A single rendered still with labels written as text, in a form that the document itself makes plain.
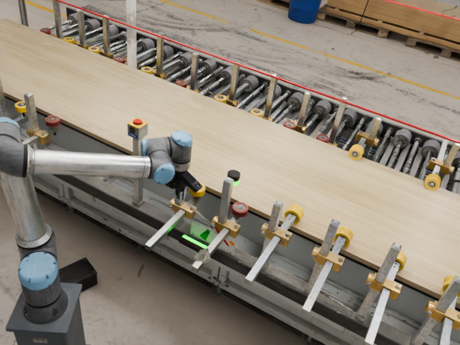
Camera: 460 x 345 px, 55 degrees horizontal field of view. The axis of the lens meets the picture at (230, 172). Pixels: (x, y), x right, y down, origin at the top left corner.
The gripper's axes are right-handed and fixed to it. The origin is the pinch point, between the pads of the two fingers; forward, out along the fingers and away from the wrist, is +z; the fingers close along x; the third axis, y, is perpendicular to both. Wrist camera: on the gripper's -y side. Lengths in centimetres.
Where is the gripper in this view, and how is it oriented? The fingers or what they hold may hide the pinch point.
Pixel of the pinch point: (181, 201)
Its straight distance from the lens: 213.0
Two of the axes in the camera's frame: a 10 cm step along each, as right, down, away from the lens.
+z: -1.2, 7.8, 6.2
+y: -8.7, -3.8, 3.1
